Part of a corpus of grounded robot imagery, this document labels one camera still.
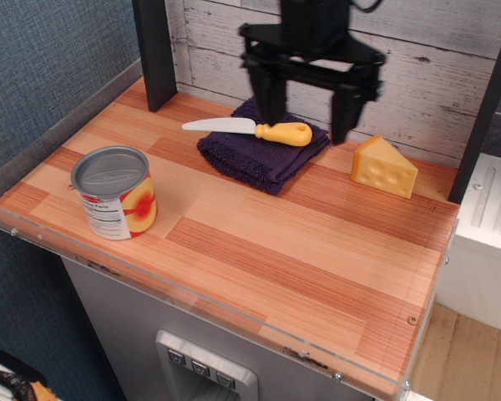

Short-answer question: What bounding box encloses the toy food can grey lid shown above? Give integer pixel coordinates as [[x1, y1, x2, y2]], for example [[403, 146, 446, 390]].
[[70, 145, 158, 241]]

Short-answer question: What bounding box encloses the silver dispenser button panel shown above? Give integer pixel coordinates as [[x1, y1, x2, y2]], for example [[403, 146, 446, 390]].
[[155, 329, 260, 400]]

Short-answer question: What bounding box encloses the clear acrylic table guard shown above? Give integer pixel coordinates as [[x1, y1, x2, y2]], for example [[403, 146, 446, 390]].
[[0, 81, 458, 400]]

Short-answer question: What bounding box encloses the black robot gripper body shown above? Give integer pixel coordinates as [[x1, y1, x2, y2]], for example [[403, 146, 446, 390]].
[[239, 1, 386, 100]]

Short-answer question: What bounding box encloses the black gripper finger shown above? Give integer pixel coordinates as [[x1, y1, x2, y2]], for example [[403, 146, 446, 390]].
[[248, 65, 286, 125], [331, 84, 364, 145]]

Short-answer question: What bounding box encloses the dark grey right post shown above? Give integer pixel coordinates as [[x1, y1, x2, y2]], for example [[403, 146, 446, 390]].
[[448, 48, 501, 204]]

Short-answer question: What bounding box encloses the toy knife yellow handle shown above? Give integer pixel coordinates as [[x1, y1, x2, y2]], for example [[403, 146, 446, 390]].
[[181, 117, 313, 147]]

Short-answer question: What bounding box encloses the grey toy fridge cabinet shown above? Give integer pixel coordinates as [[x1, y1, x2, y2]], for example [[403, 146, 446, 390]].
[[63, 259, 370, 400]]

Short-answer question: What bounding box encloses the white cabinet with ridged top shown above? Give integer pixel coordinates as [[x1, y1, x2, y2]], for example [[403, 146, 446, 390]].
[[435, 154, 501, 330]]

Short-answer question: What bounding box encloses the orange object at corner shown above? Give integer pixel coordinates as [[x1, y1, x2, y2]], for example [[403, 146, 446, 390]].
[[30, 382, 58, 401]]

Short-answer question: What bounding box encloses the folded dark purple towel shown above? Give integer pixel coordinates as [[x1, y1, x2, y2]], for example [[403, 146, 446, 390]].
[[196, 95, 333, 197]]

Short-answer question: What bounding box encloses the yellow toy cheese wedge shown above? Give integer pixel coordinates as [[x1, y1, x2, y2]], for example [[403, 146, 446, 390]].
[[351, 135, 418, 199]]

